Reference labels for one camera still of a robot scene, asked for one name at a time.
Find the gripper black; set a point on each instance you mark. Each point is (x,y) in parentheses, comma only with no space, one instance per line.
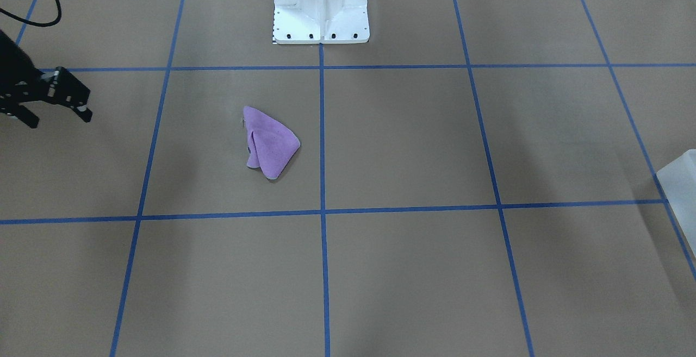
(16,69)

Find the clear plastic storage box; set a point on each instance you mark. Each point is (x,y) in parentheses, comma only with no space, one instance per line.
(678,183)

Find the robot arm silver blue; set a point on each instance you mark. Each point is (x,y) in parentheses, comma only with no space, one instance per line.
(22,82)

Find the purple cloth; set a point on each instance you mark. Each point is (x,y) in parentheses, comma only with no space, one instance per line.
(270,144)

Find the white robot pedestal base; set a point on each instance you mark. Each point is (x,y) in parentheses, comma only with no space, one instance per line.
(310,22)

